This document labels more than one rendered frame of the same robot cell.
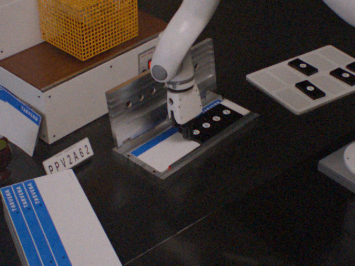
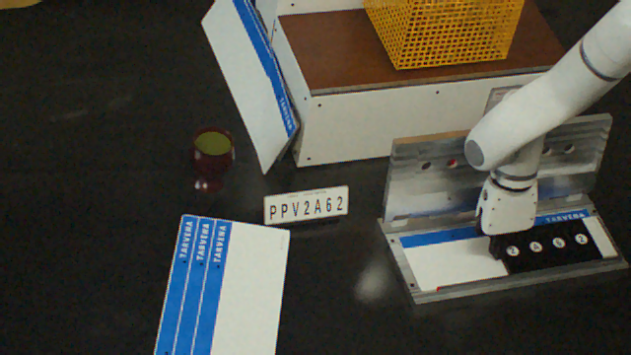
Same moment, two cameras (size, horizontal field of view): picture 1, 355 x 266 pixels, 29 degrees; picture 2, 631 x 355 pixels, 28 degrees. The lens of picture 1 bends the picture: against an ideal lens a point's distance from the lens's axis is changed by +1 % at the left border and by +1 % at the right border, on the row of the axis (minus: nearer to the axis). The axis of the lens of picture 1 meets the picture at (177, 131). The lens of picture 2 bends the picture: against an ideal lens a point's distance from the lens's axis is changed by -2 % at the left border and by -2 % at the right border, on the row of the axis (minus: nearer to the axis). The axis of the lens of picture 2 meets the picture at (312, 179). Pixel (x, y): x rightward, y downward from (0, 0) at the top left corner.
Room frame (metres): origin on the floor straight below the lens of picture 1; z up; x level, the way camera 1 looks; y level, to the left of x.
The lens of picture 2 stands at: (0.01, -0.29, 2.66)
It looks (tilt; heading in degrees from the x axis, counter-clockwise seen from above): 46 degrees down; 22
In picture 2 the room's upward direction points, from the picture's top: 12 degrees clockwise
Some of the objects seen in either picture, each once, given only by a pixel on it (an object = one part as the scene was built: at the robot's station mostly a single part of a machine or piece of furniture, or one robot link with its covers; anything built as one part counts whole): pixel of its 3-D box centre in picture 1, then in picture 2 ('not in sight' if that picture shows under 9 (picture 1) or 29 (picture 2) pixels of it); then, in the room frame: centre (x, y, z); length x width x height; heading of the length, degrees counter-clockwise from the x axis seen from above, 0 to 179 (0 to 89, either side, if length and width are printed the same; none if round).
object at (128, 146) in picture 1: (188, 132); (504, 244); (1.68, -0.03, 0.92); 0.44 x 0.21 x 0.04; 137
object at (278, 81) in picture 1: (314, 77); not in sight; (2.02, -0.47, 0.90); 0.40 x 0.27 x 0.01; 125
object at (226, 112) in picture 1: (226, 113); (580, 241); (1.77, -0.15, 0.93); 0.10 x 0.05 x 0.01; 47
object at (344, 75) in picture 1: (345, 76); not in sight; (2.02, -0.57, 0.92); 0.10 x 0.05 x 0.01; 39
